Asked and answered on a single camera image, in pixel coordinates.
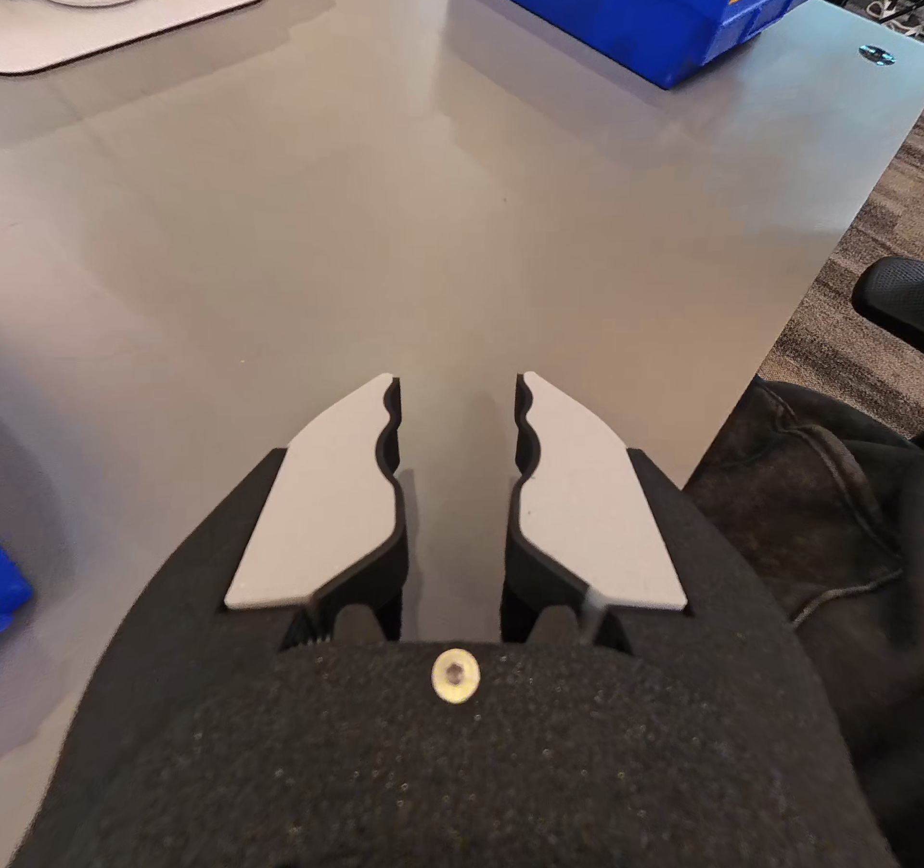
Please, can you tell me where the white stand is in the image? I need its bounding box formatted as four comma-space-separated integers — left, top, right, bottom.
0, 0, 268, 76

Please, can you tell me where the blue plastic bin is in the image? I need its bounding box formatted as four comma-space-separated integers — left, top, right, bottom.
453, 0, 842, 91
0, 546, 36, 631

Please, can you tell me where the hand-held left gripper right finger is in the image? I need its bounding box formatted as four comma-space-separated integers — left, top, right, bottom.
501, 371, 688, 645

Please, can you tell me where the grey desk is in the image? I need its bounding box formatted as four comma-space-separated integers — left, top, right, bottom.
0, 0, 924, 833

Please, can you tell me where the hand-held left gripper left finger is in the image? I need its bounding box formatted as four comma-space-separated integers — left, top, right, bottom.
224, 373, 409, 610

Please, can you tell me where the black chair armrest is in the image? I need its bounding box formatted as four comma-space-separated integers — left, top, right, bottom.
852, 258, 924, 352

